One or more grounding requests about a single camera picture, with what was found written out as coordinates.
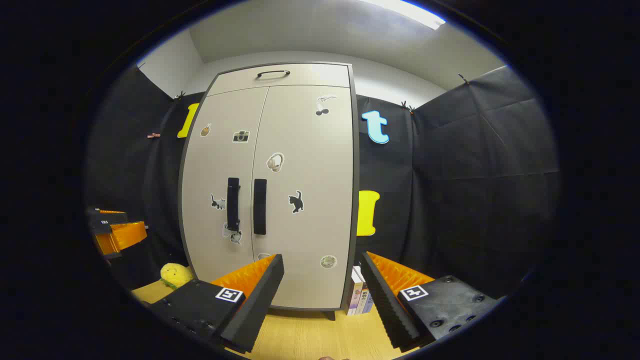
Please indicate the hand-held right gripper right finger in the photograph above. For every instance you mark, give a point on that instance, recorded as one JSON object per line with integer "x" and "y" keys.
{"x": 385, "y": 305}

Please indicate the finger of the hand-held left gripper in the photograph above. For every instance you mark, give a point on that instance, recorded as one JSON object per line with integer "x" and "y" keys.
{"x": 112, "y": 220}
{"x": 125, "y": 236}

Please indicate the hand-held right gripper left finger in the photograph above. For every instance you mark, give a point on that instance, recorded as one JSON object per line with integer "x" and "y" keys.
{"x": 260, "y": 300}

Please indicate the grey cabinet door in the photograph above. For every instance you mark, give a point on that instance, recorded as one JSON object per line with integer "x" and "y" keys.
{"x": 320, "y": 175}
{"x": 215, "y": 165}

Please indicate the grey double-door shoe cabinet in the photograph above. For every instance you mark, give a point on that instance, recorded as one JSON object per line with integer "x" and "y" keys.
{"x": 355, "y": 175}

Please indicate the grey cabinet drawer front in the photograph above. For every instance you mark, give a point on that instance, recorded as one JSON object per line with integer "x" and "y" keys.
{"x": 310, "y": 76}

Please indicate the purple book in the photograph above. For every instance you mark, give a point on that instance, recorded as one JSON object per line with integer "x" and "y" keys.
{"x": 366, "y": 300}

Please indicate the white printed box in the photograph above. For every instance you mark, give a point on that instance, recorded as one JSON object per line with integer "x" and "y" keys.
{"x": 354, "y": 295}

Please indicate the yellow plush toy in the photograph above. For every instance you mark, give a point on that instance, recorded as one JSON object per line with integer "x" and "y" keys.
{"x": 175, "y": 274}

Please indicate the black backdrop cloth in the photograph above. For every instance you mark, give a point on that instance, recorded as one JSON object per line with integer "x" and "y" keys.
{"x": 475, "y": 175}

